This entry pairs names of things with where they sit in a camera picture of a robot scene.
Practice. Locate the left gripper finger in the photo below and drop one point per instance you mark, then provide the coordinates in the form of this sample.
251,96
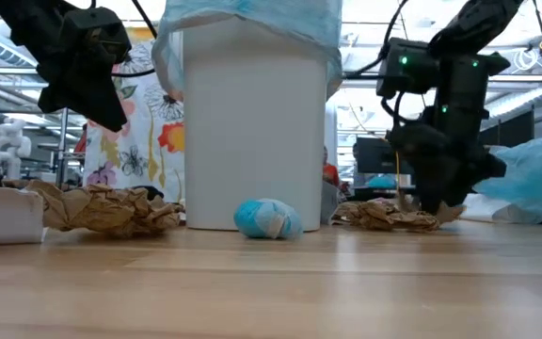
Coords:
113,106
97,113

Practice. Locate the large brown paper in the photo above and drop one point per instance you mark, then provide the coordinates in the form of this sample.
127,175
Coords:
101,207

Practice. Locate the long white paper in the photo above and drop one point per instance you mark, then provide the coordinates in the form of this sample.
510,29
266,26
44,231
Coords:
3,216

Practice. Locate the white plastic trash bin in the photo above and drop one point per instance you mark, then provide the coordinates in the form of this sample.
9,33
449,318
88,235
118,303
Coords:
252,141

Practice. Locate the blue white ball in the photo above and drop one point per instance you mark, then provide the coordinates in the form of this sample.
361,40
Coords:
266,219

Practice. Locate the blue bin liner bag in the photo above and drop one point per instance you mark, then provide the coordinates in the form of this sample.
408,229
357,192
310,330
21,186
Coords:
275,11

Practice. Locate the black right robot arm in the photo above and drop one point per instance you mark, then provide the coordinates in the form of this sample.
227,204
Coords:
461,94

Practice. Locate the blue bag in background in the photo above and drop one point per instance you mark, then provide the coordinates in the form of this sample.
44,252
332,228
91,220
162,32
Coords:
381,182

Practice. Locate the crumpled translucent blue bag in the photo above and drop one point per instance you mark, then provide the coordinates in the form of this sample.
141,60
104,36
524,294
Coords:
534,179

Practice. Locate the floral print curtain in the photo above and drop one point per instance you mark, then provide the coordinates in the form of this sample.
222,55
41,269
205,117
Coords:
130,155

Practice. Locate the black cabinet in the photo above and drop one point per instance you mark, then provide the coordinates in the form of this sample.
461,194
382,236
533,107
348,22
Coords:
374,157

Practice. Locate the white humanoid robot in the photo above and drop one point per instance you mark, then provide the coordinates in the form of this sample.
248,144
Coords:
10,146

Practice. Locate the person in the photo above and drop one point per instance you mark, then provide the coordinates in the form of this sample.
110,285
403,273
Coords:
331,173

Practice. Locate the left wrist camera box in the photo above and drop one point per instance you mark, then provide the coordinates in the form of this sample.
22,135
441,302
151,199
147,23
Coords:
94,33

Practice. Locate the black partition wall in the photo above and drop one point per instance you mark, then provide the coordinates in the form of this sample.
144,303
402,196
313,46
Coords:
511,132

